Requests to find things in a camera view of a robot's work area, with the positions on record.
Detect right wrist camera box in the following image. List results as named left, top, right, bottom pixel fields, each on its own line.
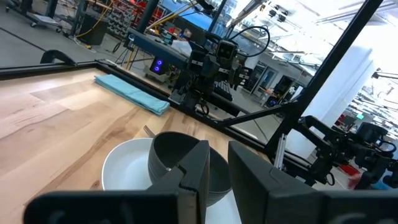
left=216, top=39, right=239, bottom=61

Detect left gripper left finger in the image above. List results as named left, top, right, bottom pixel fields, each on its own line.
left=146, top=139, right=211, bottom=224

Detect black ribbed bowl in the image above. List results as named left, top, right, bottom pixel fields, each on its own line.
left=147, top=131, right=233, bottom=208

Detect grey desk with pole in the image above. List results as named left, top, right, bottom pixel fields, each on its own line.
left=126, top=27, right=191, bottom=70

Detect white round plate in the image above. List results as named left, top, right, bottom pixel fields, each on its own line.
left=101, top=137, right=244, bottom=224

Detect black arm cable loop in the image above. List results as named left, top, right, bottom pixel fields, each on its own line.
left=228, top=25, right=272, bottom=58

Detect black floor box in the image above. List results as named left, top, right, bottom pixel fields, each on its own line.
left=76, top=14, right=109, bottom=46

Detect parts bin shelf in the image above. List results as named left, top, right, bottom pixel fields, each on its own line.
left=106, top=2, right=138, bottom=39

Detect folded teal cloth napkin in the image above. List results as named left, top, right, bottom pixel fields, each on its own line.
left=94, top=73, right=171, bottom=116

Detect computer tower purple lights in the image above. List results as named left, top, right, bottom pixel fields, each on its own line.
left=149, top=55, right=169, bottom=76

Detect black metal table frame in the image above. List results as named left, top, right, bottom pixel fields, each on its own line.
left=0, top=0, right=385, bottom=185

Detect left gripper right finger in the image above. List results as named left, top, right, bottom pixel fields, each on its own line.
left=228, top=140, right=325, bottom=224

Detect wheeled flat cart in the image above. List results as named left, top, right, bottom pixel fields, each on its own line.
left=28, top=12, right=63, bottom=34

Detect black frame clamp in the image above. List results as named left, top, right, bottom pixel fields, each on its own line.
left=40, top=49, right=78, bottom=67

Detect silver metal fork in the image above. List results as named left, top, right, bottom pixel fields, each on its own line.
left=142, top=124, right=157, bottom=139

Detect white pillar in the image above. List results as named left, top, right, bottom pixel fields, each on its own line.
left=285, top=45, right=376, bottom=160

